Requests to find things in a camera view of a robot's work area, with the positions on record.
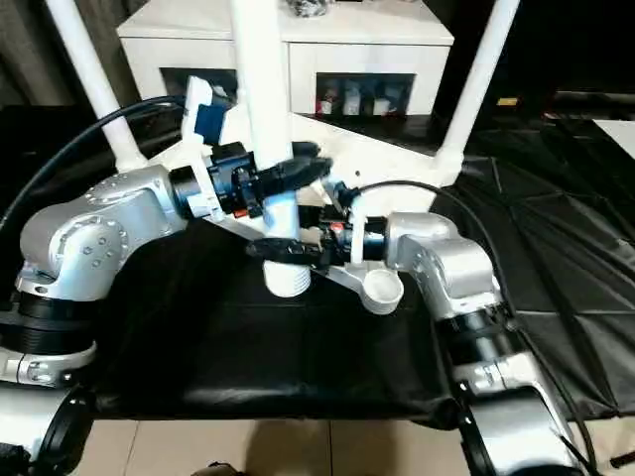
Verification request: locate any white flat board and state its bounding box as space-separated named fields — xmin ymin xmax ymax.
xmin=592 ymin=118 xmax=635 ymax=150

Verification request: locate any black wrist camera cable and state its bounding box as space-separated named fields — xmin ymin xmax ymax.
xmin=0 ymin=96 xmax=192 ymax=239
xmin=354 ymin=180 xmax=599 ymax=476

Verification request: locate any grey curtain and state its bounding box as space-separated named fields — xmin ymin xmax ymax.
xmin=0 ymin=0 xmax=130 ymax=108

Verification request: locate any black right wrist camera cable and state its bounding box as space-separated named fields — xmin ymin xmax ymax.
xmin=354 ymin=180 xmax=599 ymax=476

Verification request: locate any white cabinet with glass doors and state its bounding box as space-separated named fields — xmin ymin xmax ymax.
xmin=116 ymin=0 xmax=455 ymax=116

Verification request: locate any black left wrist camera cable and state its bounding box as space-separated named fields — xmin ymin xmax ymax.
xmin=0 ymin=96 xmax=192 ymax=239

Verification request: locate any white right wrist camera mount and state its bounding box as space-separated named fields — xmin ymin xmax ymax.
xmin=312 ymin=178 xmax=372 ymax=265

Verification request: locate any white plastic table top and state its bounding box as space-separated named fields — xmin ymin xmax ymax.
xmin=113 ymin=111 xmax=466 ymax=316

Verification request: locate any black work mat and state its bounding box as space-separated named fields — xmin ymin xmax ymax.
xmin=0 ymin=101 xmax=635 ymax=430

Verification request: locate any black tangled bundle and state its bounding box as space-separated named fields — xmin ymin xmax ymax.
xmin=285 ymin=0 xmax=331 ymax=20

